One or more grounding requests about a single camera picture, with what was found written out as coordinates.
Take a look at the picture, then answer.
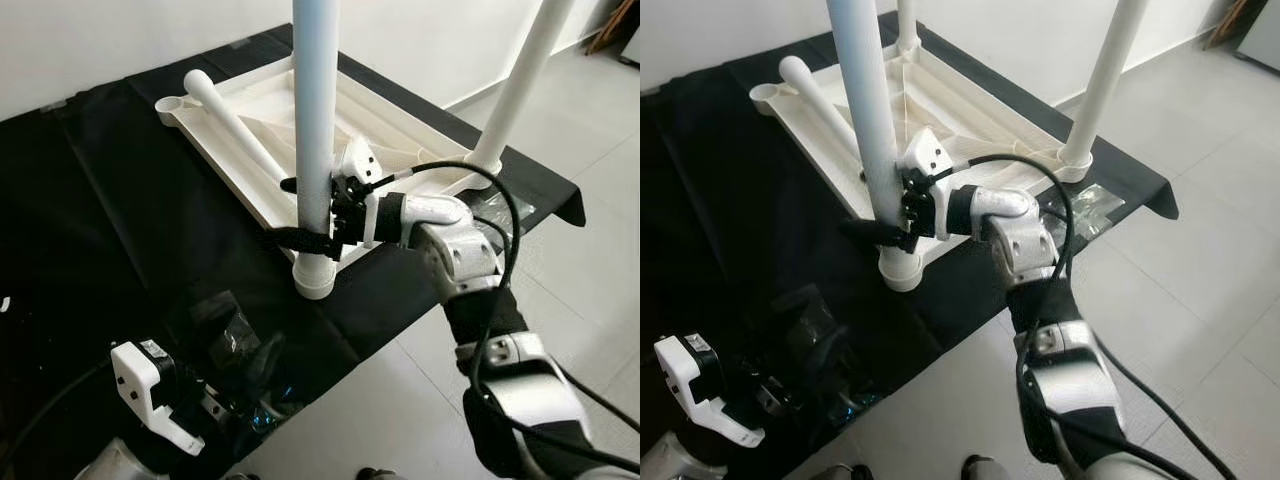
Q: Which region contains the wide clear tape patch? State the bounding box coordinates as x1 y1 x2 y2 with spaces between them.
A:
488 195 538 238
1062 183 1133 239

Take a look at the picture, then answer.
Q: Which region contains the black tablecloth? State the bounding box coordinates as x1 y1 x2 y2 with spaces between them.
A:
640 12 1181 480
0 22 586 480

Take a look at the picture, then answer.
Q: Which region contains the long shiny tape strip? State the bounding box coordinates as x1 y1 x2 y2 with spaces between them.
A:
775 285 881 411

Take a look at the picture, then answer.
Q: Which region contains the brown wooden plank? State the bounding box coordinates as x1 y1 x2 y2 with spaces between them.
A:
588 0 637 56
1205 0 1251 51

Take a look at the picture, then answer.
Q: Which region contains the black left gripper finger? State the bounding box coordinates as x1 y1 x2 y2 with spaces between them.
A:
240 330 289 401
800 325 851 396

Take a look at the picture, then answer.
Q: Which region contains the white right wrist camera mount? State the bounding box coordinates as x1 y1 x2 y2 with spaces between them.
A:
900 125 956 241
338 138 383 246

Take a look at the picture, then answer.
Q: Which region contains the white plastic children table top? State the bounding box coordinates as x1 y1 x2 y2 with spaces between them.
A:
155 50 506 301
748 40 1096 293

